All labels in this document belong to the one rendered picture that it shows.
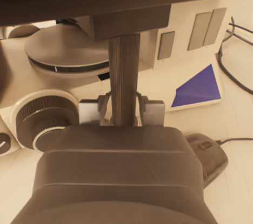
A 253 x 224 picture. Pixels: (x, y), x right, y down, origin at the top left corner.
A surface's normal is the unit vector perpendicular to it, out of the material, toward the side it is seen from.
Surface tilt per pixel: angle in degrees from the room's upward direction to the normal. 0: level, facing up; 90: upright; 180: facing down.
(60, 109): 90
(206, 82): 48
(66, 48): 0
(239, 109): 0
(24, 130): 90
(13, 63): 0
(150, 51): 90
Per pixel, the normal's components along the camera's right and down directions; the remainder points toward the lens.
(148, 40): -0.89, 0.29
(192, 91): 0.33, -0.04
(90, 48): 0.01, -0.75
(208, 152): 0.37, -0.75
